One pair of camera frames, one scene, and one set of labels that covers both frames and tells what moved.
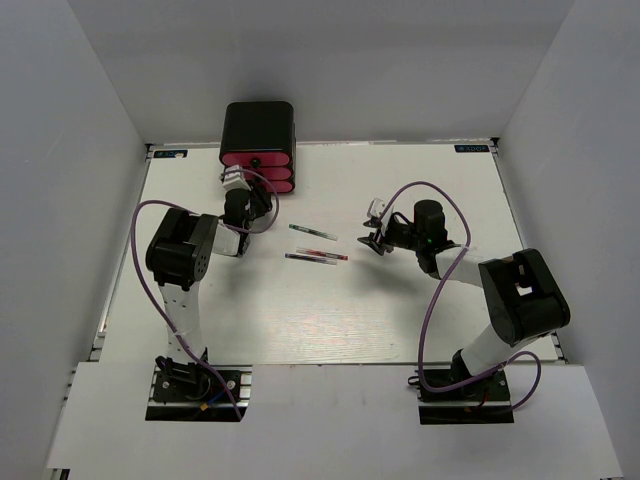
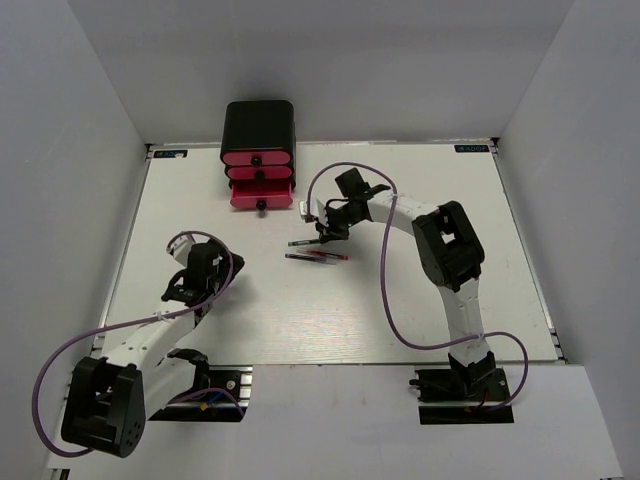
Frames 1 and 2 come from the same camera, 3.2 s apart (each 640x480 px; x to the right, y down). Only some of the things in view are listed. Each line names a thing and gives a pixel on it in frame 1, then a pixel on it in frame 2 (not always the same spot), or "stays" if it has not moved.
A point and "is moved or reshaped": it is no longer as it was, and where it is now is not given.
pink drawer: (268, 173) stays
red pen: (321, 253) stays
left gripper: (263, 200) → (224, 263)
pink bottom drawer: (280, 186) is moved or reshaped
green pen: (313, 231) → (294, 243)
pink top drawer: (256, 159) stays
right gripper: (385, 237) → (329, 231)
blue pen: (311, 258) stays
